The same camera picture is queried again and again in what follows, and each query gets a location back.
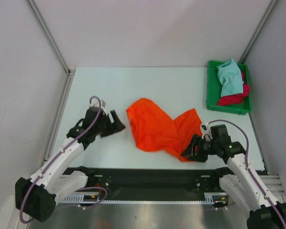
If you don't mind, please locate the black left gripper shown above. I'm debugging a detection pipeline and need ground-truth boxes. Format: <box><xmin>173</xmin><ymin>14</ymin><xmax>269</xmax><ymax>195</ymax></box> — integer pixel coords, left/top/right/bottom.
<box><xmin>93</xmin><ymin>110</ymin><xmax>125</xmax><ymax>138</ymax></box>

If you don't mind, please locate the orange t shirt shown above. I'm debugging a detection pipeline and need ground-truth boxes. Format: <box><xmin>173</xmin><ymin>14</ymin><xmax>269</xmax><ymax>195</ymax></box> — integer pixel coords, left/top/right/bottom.
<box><xmin>126</xmin><ymin>98</ymin><xmax>202</xmax><ymax>162</ymax></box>

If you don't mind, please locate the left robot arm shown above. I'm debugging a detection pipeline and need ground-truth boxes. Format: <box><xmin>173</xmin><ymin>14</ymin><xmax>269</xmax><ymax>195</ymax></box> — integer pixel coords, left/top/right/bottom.
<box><xmin>15</xmin><ymin>106</ymin><xmax>125</xmax><ymax>224</ymax></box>

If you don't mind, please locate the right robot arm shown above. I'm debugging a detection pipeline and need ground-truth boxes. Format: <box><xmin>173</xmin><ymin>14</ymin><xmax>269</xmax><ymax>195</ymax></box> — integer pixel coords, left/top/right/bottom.
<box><xmin>181</xmin><ymin>120</ymin><xmax>286</xmax><ymax>229</ymax></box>

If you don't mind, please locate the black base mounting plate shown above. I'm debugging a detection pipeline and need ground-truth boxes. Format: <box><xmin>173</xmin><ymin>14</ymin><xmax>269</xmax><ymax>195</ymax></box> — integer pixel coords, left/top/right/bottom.
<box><xmin>38</xmin><ymin>167</ymin><xmax>270</xmax><ymax>201</ymax></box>

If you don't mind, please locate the red t shirt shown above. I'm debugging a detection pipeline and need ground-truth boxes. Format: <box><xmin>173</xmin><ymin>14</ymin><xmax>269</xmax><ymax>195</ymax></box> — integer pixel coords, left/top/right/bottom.
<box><xmin>217</xmin><ymin>71</ymin><xmax>250</xmax><ymax>106</ymax></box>

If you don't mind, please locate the green plastic bin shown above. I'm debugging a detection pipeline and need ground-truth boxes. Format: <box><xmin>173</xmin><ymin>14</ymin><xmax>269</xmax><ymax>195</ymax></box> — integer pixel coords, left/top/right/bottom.
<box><xmin>206</xmin><ymin>60</ymin><xmax>252</xmax><ymax>115</ymax></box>

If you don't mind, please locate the teal t shirt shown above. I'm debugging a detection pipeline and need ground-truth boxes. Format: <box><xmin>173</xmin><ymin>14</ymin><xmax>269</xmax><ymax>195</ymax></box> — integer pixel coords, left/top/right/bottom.
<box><xmin>216</xmin><ymin>59</ymin><xmax>243</xmax><ymax>97</ymax></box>

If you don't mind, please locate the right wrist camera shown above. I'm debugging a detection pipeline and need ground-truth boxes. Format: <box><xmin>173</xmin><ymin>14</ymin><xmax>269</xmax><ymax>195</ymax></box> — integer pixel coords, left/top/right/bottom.
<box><xmin>201</xmin><ymin>123</ymin><xmax>212</xmax><ymax>141</ymax></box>

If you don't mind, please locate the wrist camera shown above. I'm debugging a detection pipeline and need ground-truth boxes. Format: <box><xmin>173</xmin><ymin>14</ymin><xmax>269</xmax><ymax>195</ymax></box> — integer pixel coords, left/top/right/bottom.
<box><xmin>89</xmin><ymin>100</ymin><xmax>108</xmax><ymax>115</ymax></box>
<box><xmin>201</xmin><ymin>123</ymin><xmax>212</xmax><ymax>141</ymax></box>

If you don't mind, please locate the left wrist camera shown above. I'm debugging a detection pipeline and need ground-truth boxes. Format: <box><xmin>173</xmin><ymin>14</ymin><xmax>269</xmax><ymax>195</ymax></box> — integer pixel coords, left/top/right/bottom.
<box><xmin>89</xmin><ymin>100</ymin><xmax>108</xmax><ymax>115</ymax></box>

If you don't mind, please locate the white slotted cable duct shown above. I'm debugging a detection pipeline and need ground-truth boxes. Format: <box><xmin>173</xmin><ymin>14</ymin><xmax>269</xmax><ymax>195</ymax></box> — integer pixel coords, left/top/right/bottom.
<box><xmin>60</xmin><ymin>193</ymin><xmax>229</xmax><ymax>205</ymax></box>

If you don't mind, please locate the left aluminium corner post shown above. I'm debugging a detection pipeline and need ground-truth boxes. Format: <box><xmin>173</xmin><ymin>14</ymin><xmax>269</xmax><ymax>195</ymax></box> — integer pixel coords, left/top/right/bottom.
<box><xmin>25</xmin><ymin>0</ymin><xmax>71</xmax><ymax>75</ymax></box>

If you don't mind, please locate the aluminium corner post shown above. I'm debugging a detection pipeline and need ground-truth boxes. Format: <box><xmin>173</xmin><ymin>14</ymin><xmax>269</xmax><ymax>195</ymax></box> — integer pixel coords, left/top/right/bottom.
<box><xmin>239</xmin><ymin>0</ymin><xmax>280</xmax><ymax>64</ymax></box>
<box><xmin>25</xmin><ymin>0</ymin><xmax>71</xmax><ymax>75</ymax></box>

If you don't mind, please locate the right aluminium corner post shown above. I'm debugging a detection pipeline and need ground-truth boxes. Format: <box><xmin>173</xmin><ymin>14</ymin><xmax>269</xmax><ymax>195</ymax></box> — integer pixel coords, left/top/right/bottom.
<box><xmin>239</xmin><ymin>0</ymin><xmax>280</xmax><ymax>64</ymax></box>

